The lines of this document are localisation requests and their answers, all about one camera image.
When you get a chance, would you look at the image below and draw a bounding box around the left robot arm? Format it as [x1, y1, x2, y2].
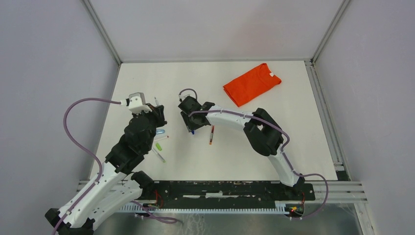
[45, 103, 167, 235]

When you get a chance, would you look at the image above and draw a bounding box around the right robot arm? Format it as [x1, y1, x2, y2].
[178, 95, 305, 200]

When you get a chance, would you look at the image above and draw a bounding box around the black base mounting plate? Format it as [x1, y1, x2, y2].
[137, 181, 316, 209]

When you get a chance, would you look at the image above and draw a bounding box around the folded orange cloth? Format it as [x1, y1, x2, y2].
[223, 63, 282, 107]

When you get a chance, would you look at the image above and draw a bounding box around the white slotted cable duct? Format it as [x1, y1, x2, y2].
[116, 202, 291, 215]

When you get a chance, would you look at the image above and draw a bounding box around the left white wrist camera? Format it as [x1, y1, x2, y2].
[120, 92, 152, 115]

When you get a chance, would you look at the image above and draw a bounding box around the red orange pen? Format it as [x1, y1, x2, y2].
[209, 125, 215, 145]

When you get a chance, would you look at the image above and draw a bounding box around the thin green-tip pen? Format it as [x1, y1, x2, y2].
[152, 148, 166, 163]

